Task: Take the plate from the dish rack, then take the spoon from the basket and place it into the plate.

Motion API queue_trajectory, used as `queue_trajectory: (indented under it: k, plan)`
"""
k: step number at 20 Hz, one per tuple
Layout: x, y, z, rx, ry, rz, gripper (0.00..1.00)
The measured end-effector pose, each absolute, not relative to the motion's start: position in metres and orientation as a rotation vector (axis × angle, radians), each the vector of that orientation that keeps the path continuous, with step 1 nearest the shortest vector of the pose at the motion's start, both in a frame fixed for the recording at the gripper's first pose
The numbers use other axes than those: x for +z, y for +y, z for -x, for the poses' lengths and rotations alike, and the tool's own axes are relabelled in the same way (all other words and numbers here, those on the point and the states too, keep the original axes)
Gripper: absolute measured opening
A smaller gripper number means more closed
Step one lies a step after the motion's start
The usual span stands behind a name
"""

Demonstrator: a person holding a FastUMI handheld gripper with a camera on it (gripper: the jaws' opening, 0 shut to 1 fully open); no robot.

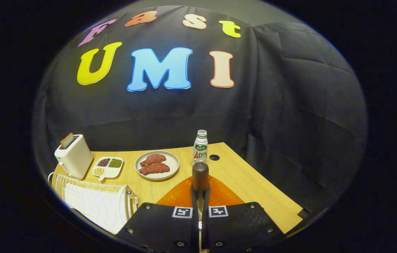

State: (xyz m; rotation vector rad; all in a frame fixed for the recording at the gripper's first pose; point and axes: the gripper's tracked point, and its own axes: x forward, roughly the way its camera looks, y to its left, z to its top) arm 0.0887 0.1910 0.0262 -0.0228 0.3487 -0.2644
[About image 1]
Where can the black backdrop cloth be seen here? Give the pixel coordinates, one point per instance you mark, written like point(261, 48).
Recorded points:
point(272, 105)

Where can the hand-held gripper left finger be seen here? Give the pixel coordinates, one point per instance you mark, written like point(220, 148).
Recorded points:
point(159, 225)

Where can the white divided bean dish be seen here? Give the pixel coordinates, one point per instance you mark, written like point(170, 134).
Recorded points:
point(112, 173)

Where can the white green-label bottle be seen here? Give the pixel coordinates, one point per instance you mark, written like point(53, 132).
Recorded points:
point(200, 149)

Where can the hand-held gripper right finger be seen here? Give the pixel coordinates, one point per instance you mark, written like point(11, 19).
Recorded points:
point(240, 225)

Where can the grey plate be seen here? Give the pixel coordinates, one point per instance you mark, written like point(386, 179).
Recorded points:
point(172, 163)

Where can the red meat piece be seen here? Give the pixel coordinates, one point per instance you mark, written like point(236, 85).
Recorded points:
point(156, 168)
point(154, 159)

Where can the white toaster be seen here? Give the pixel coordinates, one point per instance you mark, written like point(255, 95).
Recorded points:
point(75, 158)

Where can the brown bread slice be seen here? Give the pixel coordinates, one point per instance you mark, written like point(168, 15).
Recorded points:
point(66, 140)

